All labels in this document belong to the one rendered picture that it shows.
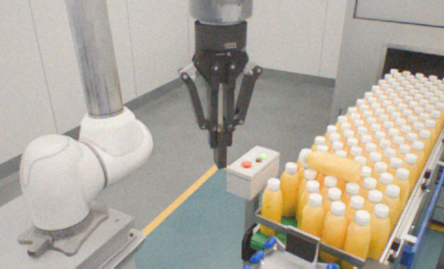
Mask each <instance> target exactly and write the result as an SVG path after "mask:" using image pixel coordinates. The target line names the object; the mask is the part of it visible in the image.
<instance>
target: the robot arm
mask: <svg viewBox="0 0 444 269"><path fill-rule="evenodd" d="M64 1H65V5H66V13H67V16H68V19H69V27H70V30H71V34H72V37H73V45H74V48H75V52H76V59H77V62H78V66H79V76H80V80H81V84H82V91H83V94H84V98H85V102H86V109H87V113H86V115H85V116H84V117H83V119H82V122H81V128H80V134H79V141H78V142H77V141H76V140H75V139H72V138H71V137H68V136H67V135H56V134H52V135H43V136H41V137H39V138H38V139H35V140H34V141H32V142H31V143H30V144H29V145H28V147H27V148H26V149H25V150H24V151H23V154H22V157H21V190H22V193H23V197H24V202H25V204H26V207H27V209H28V213H29V215H30V216H31V219H32V224H33V225H32V227H29V228H28V230H27V231H25V232H23V233H21V234H19V235H18V243H19V244H21V245H32V246H30V247H29V249H28V251H27V253H28V255H29V257H31V258H36V257H39V256H40V255H41V254H42V253H44V252H45V251H47V250H48V249H52V250H55V251H58V252H61V253H63V254H65V256H67V257H72V256H74V255H76V254H77V253H78V252H79V249H80V247H81V245H82V244H83V243H84V242H85V241H86V240H88V237H89V236H91V235H92V233H94V231H95V229H97V228H98V226H99V225H101V224H102V222H103V221H106V220H107V219H108V218H109V214H108V212H107V211H106V210H97V209H91V202H92V201H93V199H94V198H95V197H96V196H97V195H98V193H99V192H100V191H102V190H104V189H105V188H107V187H109V186H113V185H114V184H116V183H117V182H120V181H121V180H123V179H125V178H127V177H128V176H130V175H132V174H133V173H134V172H135V171H137V170H138V169H139V168H140V167H142V166H143V165H144V163H145V162H146V161H147V160H148V158H149V157H150V156H151V152H152V148H153V143H152V139H151V134H150V132H149V130H148V127H146V126H145V125H144V123H141V122H140V121H139V120H136V117H135V115H134V114H133V113H132V111H130V110H129V109H128V108H127V107H124V106H123V103H122V94H121V84H120V81H119V76H118V71H117V62H116V57H115V53H114V44H113V39H112V34H111V30H110V21H109V16H108V12H107V0H64ZM252 6H253V0H189V14H190V17H191V18H193V19H196V20H197V21H195V22H194V36H195V53H194V56H193V58H192V63H191V64H189V65H188V66H187V67H185V68H180V69H179V71H178V74H179V77H180V78H181V79H182V80H183V82H184V83H185V85H186V88H187V93H188V95H189V98H190V101H191V103H192V109H193V113H194V115H195V121H196V123H197V124H198V126H199V128H200V129H201V130H208V144H209V146H210V147H211V148H212V149H213V161H214V162H215V163H216V167H218V169H222V168H227V147H232V135H233V131H234V130H235V129H236V128H235V127H236V126H237V125H242V124H244V120H245V119H246V115H247V113H248V107H249V104H250V101H251V97H252V92H253V88H254V86H255V83H256V79H257V78H258V77H259V76H260V74H261V73H262V71H263V68H262V67H260V65H259V64H256V63H252V62H251V61H250V60H249V56H248V53H247V51H246V47H247V32H248V22H247V21H246V20H247V19H249V18H250V17H251V16H252ZM243 69H244V77H243V79H242V82H241V85H240V92H239V95H238V98H237V99H236V108H235V89H236V79H237V78H238V76H240V73H241V71H243ZM196 70H197V71H199V74H200V75H201V76H202V77H203V78H204V80H205V81H206V85H207V104H208V119H205V116H204V111H203V108H202V106H201V103H200V99H199V94H198V91H197V89H196V87H195V83H194V82H193V81H194V80H195V71H196ZM220 83H222V123H223V124H222V123H219V90H220Z"/></svg>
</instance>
